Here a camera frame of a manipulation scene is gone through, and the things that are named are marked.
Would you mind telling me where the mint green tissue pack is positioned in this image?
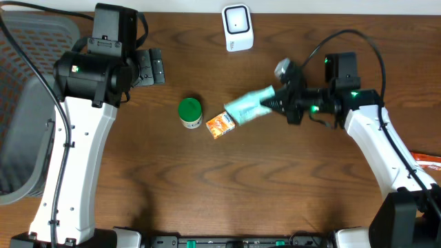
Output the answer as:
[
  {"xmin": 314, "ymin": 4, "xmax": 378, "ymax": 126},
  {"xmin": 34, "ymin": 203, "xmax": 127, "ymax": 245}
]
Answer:
[{"xmin": 224, "ymin": 86, "xmax": 275, "ymax": 125}]

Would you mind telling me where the green lidded white jar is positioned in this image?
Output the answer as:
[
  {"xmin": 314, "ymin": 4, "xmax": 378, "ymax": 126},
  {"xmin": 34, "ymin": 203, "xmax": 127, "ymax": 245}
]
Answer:
[{"xmin": 178, "ymin": 98, "xmax": 203, "ymax": 129}]

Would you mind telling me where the orange small snack box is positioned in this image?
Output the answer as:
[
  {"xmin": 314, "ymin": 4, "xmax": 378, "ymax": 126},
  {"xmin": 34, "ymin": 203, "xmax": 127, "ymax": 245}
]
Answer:
[{"xmin": 206, "ymin": 112, "xmax": 236, "ymax": 139}]

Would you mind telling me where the orange red snack bar packet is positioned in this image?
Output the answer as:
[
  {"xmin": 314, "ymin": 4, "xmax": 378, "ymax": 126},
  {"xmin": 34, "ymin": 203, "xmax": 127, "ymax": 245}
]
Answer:
[{"xmin": 411, "ymin": 152, "xmax": 441, "ymax": 171}]

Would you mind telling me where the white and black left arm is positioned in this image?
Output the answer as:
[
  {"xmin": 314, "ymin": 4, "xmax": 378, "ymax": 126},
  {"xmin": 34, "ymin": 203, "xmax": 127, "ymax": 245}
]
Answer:
[{"xmin": 10, "ymin": 3, "xmax": 165, "ymax": 247}]

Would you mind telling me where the black mounting rail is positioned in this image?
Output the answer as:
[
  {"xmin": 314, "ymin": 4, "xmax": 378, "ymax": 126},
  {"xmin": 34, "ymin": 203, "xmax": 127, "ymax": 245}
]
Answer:
[{"xmin": 113, "ymin": 227, "xmax": 345, "ymax": 248}]

